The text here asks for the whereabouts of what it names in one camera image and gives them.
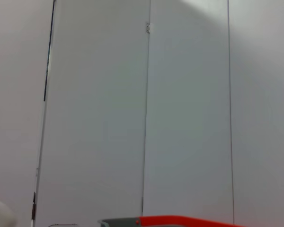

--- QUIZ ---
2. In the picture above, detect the dark wall hinge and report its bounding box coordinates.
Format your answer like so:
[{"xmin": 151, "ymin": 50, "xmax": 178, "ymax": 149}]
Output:
[{"xmin": 31, "ymin": 192, "xmax": 37, "ymax": 220}]

